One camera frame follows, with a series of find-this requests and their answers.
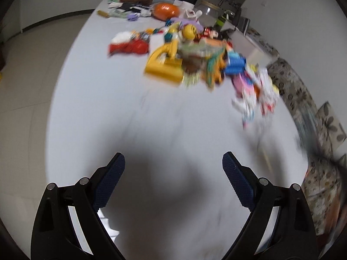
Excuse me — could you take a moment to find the floral sofa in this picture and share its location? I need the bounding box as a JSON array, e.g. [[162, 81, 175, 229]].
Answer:
[[245, 27, 347, 250]]

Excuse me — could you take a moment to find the white red print cup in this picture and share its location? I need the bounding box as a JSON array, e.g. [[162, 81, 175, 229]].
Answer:
[[185, 9, 203, 20]]

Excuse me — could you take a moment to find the floral pillow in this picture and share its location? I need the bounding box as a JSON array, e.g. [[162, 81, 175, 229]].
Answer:
[[317, 101, 347, 153]]

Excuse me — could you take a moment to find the yellow plastic toy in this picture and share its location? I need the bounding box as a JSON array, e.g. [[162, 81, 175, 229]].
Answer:
[[144, 43, 185, 85]]

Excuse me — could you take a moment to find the orange shiny bag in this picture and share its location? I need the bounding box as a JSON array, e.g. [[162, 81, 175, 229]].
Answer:
[[151, 3, 181, 21]]

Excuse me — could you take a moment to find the green bottle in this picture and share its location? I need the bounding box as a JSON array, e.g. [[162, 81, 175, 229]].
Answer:
[[216, 12, 231, 28]]

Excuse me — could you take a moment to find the red black cartoon toy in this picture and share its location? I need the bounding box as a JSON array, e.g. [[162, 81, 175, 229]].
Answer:
[[202, 26, 221, 40]]

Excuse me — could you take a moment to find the blue snack packet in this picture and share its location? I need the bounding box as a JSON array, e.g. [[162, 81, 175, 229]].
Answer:
[[224, 53, 248, 77]]

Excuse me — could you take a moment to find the white red print plastic bag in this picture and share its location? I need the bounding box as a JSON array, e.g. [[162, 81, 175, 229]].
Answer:
[[256, 68, 280, 115]]

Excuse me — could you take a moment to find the grey metal appliance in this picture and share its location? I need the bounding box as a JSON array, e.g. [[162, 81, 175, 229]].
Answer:
[[221, 0, 250, 33]]

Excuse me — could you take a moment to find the teal white toy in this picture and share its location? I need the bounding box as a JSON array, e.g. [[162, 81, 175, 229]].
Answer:
[[163, 23, 180, 44]]

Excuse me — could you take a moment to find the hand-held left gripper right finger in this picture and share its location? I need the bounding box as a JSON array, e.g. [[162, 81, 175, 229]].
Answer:
[[223, 152, 318, 260]]

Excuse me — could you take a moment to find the red white snack packet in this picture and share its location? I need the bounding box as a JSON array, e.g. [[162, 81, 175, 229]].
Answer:
[[108, 31, 150, 57]]

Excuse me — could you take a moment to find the black wallet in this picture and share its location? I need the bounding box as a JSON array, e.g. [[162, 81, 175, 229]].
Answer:
[[121, 3, 142, 13]]

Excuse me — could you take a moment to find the yellow smiley ball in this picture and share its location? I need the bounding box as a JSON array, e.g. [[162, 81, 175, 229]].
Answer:
[[182, 24, 197, 40]]

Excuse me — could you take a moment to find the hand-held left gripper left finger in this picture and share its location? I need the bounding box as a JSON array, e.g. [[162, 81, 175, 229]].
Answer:
[[31, 152, 126, 260]]

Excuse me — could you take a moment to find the white storage box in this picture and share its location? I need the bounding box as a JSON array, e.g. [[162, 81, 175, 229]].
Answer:
[[245, 30, 280, 66]]

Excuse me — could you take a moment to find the clear plastic jar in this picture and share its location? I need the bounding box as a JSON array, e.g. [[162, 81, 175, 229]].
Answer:
[[195, 0, 222, 24]]

